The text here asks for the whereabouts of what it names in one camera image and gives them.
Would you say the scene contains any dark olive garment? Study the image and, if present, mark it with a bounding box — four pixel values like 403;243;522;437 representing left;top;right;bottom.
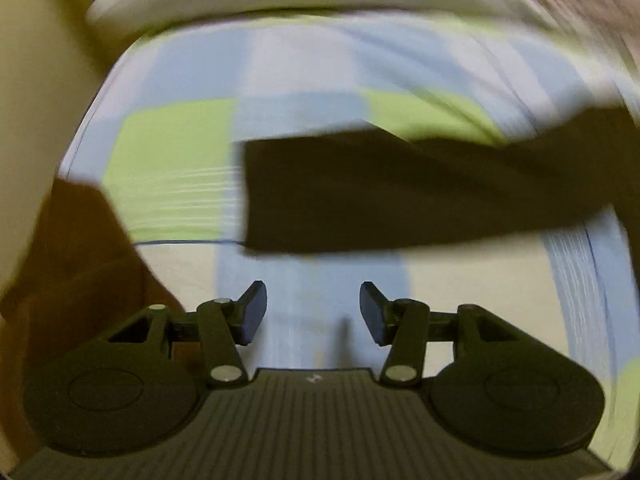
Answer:
239;105;640;257

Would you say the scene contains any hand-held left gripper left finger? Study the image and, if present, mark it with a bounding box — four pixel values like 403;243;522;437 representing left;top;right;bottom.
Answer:
102;281;269;387

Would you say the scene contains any checked bed sheet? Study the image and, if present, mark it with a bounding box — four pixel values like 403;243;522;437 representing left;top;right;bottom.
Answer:
55;10;640;471

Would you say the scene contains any pink quilt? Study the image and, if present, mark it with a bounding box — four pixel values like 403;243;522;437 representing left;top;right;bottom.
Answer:
490;0;640;111

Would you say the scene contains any brown garment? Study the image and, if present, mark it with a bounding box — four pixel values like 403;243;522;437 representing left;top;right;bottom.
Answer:
0;177;188;461

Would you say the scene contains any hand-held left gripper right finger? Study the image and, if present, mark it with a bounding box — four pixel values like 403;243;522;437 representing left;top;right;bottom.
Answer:
360;281;526;387

